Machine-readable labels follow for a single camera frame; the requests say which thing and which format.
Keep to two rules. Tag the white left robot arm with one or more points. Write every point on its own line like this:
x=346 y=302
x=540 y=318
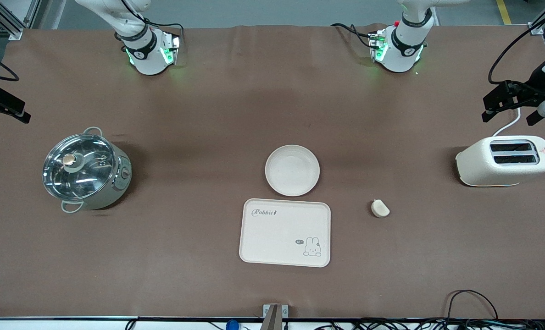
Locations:
x=401 y=50

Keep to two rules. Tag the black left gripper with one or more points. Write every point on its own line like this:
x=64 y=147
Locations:
x=528 y=90

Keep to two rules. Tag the cream rabbit print tray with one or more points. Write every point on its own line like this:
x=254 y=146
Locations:
x=277 y=233

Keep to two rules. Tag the blue round knob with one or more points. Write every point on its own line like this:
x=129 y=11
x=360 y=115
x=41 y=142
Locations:
x=232 y=325

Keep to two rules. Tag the small white bun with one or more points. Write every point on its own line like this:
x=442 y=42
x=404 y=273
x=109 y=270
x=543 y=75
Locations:
x=380 y=209

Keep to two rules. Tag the glass pot lid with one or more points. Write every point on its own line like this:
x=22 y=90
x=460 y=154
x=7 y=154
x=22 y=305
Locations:
x=80 y=169

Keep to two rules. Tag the brown table mat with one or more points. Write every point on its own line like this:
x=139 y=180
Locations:
x=208 y=114

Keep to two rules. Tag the steel pot with glass lid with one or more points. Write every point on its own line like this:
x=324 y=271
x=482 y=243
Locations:
x=119 y=185

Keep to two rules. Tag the round cream plate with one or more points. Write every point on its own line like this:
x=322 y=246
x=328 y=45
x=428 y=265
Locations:
x=292 y=170

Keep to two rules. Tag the cream two-slot toaster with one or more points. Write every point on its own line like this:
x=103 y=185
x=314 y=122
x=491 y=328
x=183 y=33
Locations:
x=479 y=165

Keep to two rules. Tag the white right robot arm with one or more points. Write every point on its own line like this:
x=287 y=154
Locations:
x=146 y=50

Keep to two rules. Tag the grey metal bracket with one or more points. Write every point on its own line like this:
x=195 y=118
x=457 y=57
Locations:
x=275 y=314

